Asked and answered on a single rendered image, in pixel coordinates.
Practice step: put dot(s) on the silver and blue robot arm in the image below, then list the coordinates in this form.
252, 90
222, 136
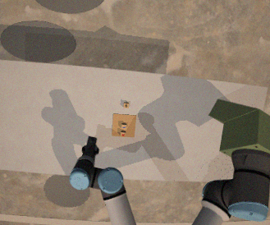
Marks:
247, 194

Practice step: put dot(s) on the orange square mat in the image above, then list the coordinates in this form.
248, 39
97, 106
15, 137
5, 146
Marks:
129, 120

